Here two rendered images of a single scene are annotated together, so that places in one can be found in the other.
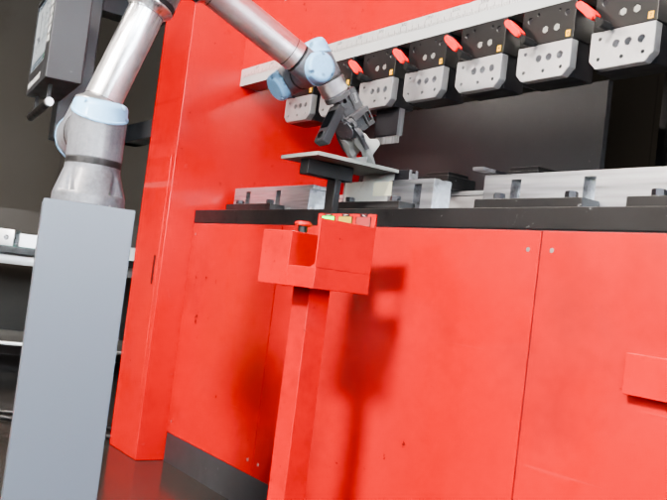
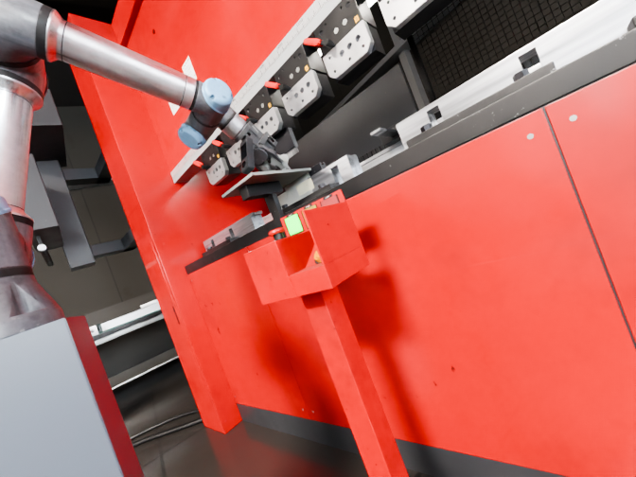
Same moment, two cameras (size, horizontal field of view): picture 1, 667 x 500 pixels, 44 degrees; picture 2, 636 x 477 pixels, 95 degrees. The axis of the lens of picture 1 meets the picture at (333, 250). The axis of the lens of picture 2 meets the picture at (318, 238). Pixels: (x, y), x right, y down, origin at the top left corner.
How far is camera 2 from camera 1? 1.24 m
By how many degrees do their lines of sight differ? 13
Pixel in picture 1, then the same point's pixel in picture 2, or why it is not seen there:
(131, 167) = not seen: hidden behind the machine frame
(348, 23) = not seen: hidden behind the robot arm
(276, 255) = (270, 273)
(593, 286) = not seen: outside the picture
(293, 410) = (362, 408)
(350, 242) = (337, 223)
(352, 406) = (378, 351)
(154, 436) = (229, 411)
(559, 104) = (370, 97)
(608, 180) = (556, 40)
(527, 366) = (598, 251)
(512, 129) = (346, 129)
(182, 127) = (149, 221)
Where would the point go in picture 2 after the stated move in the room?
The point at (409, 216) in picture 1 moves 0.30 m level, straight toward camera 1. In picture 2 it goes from (355, 185) to (401, 140)
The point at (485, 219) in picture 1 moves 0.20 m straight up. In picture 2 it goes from (449, 140) to (415, 51)
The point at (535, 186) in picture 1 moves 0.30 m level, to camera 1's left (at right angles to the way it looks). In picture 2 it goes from (457, 100) to (344, 134)
